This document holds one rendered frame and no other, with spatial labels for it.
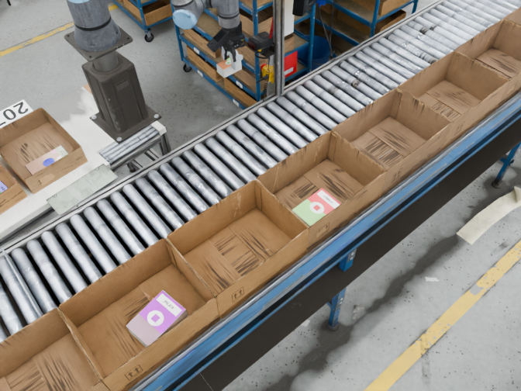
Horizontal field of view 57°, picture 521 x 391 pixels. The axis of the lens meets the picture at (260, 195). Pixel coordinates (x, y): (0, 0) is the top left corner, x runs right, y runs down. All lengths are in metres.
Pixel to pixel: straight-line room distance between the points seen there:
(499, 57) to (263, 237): 1.59
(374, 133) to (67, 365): 1.49
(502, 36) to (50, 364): 2.46
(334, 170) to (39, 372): 1.29
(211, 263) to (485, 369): 1.54
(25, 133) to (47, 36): 2.25
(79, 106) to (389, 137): 1.57
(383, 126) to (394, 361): 1.16
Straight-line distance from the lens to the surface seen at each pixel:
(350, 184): 1.96
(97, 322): 1.74
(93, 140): 2.47
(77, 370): 1.70
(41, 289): 2.05
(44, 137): 2.57
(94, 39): 2.17
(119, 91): 2.32
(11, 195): 2.31
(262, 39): 2.34
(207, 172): 2.19
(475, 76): 2.44
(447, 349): 2.69
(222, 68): 2.22
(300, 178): 1.97
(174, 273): 1.75
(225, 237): 1.81
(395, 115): 2.25
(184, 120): 3.57
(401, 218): 2.24
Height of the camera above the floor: 2.39
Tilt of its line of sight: 52 degrees down
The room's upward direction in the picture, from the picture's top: 3 degrees counter-clockwise
